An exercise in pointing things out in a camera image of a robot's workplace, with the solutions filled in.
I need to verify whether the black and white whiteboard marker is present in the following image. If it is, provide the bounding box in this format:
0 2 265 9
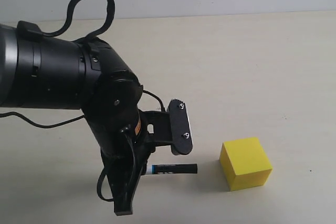
143 164 198 175

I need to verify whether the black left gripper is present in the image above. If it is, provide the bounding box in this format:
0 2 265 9
89 108 171 207

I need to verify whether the yellow foam cube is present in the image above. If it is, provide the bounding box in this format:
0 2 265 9
219 137 272 191

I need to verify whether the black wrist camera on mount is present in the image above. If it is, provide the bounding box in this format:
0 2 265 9
168 99 193 155

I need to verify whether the black and grey left robot arm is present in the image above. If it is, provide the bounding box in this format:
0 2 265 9
1 22 156 215

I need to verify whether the flat black arm cable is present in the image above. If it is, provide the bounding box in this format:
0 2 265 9
39 0 116 44

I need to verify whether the black camera cable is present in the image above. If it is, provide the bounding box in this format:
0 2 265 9
0 90 166 201

